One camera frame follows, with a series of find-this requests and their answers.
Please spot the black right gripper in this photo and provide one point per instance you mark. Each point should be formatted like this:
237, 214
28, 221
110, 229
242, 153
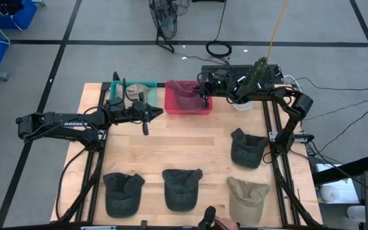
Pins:
217, 86

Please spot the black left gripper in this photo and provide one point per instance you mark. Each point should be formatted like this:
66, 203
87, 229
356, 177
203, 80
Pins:
120, 111

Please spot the beige baseball cap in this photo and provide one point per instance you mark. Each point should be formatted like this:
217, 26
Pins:
133, 91
246, 204

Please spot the dark grey baseball cap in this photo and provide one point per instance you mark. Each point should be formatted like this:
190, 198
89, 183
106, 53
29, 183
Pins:
121, 201
248, 153
180, 195

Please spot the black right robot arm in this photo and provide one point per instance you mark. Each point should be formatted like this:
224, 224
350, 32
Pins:
264, 92

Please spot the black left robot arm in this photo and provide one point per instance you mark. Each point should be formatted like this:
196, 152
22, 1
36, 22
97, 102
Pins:
59, 124

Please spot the teal plastic bin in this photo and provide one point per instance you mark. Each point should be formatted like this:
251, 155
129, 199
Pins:
152, 96

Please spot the red plastic bin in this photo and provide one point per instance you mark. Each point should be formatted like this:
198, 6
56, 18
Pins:
187, 111

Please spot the black floor fan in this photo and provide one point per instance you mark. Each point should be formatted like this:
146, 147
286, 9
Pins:
163, 19

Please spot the person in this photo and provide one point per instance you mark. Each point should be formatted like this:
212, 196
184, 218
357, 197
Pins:
209, 217

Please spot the black beam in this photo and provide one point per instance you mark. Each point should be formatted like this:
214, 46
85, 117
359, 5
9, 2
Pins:
340, 172

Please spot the black item in bin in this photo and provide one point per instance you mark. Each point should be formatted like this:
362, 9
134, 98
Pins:
10, 6

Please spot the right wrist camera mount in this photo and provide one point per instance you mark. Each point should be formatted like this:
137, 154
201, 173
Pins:
206, 103

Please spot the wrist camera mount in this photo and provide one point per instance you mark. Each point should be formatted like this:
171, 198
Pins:
206, 103
145, 127

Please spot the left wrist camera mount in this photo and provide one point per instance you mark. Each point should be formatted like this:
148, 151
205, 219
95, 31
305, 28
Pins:
145, 127

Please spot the black aluminium table frame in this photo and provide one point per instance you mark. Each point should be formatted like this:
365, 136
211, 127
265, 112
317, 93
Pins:
267, 119

